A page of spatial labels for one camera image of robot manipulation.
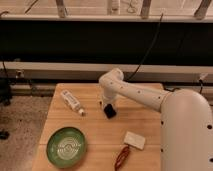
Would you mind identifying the black eraser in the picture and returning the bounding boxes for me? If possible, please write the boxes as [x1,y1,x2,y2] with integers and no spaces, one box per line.
[104,104,116,119]

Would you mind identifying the white plastic bottle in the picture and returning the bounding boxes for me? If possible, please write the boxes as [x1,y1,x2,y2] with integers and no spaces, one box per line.
[61,90,85,116]

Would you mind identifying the black hanging cable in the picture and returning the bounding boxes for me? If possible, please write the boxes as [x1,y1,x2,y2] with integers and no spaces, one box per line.
[125,13,164,83]

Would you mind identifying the white sponge block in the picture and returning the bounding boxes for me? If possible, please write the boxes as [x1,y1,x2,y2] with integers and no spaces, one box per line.
[124,132,146,150]

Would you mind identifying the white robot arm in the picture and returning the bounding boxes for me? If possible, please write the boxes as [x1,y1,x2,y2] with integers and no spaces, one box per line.
[99,68,213,171]

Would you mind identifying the black equipment at left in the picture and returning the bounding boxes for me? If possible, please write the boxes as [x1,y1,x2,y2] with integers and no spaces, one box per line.
[0,79,12,106]

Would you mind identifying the green patterned plate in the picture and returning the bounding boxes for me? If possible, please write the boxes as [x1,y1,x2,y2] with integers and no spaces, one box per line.
[46,127,87,169]

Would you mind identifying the grey metal rail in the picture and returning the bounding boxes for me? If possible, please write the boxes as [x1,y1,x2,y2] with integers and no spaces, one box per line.
[0,60,213,83]

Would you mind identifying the red brown looped cord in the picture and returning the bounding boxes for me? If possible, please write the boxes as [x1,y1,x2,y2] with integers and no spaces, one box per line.
[114,145,131,171]

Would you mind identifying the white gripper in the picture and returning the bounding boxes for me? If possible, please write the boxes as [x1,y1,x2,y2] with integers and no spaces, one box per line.
[99,87,117,108]

